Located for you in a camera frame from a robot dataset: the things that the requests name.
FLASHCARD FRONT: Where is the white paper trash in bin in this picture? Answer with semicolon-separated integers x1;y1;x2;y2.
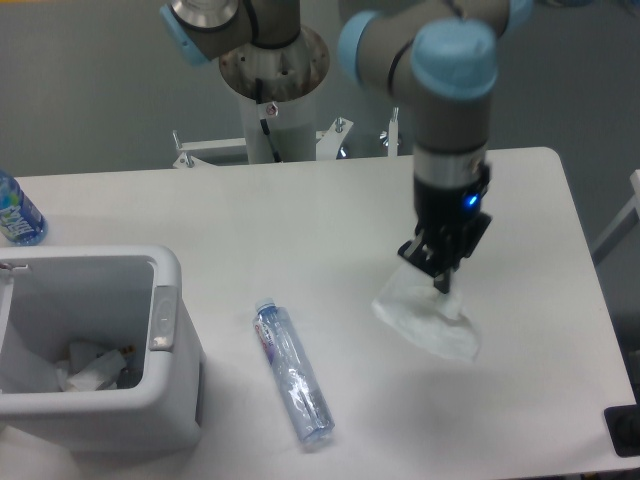
54;341;139;392

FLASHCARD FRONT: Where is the blue labelled water bottle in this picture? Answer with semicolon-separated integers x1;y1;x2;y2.
1;171;48;246

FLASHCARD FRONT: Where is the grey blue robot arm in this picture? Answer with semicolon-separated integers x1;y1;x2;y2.
159;1;532;292

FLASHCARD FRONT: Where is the white frame at right edge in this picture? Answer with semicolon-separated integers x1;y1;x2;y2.
591;169;639;266

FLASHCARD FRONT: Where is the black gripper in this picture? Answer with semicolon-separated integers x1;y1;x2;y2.
397;163;492;294

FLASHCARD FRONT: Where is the white pedestal base frame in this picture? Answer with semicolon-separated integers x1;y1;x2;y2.
172;106;403;169

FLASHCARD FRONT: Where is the clear plastic bottle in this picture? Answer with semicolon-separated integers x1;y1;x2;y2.
253;298;335;445

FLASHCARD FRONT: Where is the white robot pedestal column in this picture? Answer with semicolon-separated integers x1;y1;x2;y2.
219;26;330;164

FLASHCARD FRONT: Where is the black cable on pedestal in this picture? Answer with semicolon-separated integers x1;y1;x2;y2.
253;76;283;164

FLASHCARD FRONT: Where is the black clamp at table edge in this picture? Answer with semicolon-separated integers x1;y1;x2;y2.
604;404;639;458

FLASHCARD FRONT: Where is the white plastic trash can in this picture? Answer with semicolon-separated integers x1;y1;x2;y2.
1;245;206;452

